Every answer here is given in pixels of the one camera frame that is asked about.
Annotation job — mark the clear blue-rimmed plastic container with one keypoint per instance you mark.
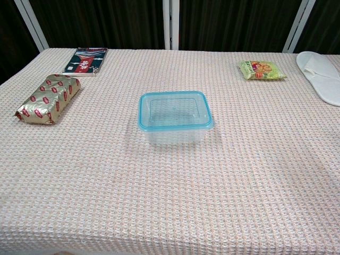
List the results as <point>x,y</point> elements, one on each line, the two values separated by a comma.
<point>186,123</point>

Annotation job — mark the red black snack packet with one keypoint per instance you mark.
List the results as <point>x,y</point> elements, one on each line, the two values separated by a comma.
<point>86,61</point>

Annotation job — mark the green snack packet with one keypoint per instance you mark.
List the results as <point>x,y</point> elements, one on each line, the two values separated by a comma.
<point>261,70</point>

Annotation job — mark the dark pleated curtain panel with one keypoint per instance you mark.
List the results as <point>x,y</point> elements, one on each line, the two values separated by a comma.
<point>10,40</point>
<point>106,24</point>
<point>233,24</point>
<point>325,24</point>

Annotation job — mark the gold red wrapped package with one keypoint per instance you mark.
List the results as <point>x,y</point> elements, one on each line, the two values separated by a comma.
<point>47,99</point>

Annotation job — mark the white slipper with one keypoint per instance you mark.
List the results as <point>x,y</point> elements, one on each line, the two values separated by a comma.
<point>322,79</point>

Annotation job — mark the white metal frame post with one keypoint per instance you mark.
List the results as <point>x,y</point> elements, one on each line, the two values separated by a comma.
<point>298,26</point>
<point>170,24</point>
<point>30,24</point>

